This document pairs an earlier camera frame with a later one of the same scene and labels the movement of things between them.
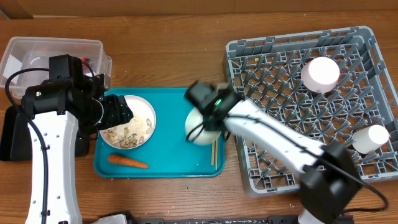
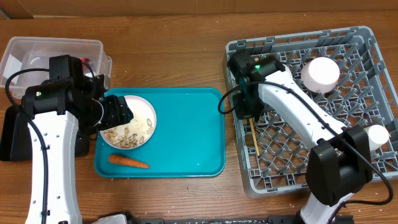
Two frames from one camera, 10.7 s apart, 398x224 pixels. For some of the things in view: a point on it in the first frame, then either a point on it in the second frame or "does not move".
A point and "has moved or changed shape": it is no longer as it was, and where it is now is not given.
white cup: [369, 138] does not move
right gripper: [209, 121] to [243, 111]
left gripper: [117, 111] does not move
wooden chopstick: [212, 153] has moved or changed shape
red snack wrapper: [84, 61] does not move
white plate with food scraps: [135, 132] does not move
